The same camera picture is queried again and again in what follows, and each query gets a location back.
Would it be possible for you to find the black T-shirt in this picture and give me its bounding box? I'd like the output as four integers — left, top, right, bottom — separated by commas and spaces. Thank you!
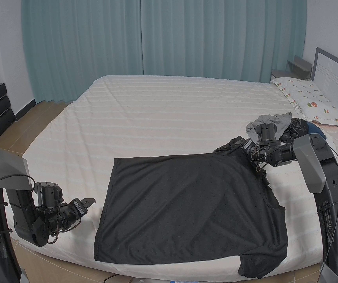
94, 136, 289, 279

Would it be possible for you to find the black shiny garment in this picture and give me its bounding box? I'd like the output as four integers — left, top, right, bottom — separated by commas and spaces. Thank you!
279, 117, 309, 143

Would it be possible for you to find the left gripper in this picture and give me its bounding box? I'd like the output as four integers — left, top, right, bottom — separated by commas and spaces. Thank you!
64, 197, 96, 222

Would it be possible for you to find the bed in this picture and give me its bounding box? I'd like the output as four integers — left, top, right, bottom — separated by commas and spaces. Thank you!
0, 47, 338, 279

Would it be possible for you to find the blue garment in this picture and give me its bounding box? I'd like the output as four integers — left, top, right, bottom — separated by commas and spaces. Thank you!
305, 121, 327, 139

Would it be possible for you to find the blue-green curtain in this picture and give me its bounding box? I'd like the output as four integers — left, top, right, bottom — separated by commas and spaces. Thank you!
21, 0, 307, 104

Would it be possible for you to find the grey bedside table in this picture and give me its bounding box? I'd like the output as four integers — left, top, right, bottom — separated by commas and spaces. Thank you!
271, 55, 312, 83

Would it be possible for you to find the white printed pillow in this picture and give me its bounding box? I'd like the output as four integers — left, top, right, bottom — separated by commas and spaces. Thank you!
270, 77, 338, 127

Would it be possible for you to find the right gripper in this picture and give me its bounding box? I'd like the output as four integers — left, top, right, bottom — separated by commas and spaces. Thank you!
240, 138, 258, 158

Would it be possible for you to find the grey garment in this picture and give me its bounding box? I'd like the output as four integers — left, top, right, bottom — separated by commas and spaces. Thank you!
246, 111, 293, 142

